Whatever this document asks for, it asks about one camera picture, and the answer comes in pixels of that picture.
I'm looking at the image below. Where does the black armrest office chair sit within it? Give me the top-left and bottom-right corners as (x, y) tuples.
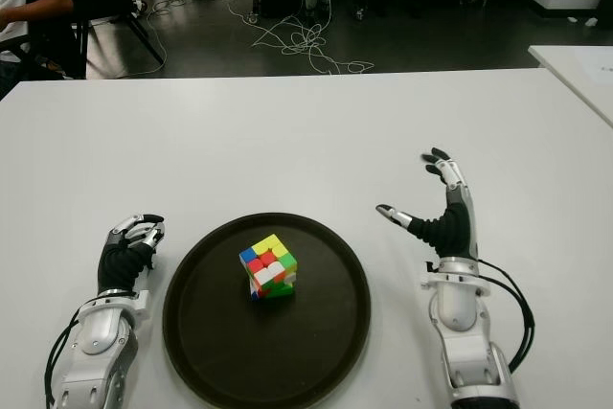
(0, 20), (82, 80)

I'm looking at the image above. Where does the dark round plate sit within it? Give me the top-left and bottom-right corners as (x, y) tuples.
(161, 211), (373, 409)

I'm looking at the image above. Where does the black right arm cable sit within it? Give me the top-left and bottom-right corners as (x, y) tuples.
(478, 260), (535, 375)

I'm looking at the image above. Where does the tangled white floor cable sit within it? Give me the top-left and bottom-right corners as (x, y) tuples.
(227, 0), (377, 76)

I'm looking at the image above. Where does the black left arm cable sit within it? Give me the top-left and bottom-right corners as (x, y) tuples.
(44, 306), (97, 409)

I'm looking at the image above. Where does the white side table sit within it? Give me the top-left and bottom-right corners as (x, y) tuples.
(529, 44), (613, 125)

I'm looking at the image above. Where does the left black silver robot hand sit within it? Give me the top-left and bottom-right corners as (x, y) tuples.
(97, 212), (167, 295)

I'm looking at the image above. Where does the multicoloured Rubik's cube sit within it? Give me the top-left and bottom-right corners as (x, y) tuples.
(238, 234), (299, 303)

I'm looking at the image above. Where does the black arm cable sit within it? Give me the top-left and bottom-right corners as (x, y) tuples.
(44, 306), (97, 409)
(478, 260), (535, 375)

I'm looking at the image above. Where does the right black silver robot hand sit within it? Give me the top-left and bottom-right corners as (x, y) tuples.
(375, 147), (480, 262)

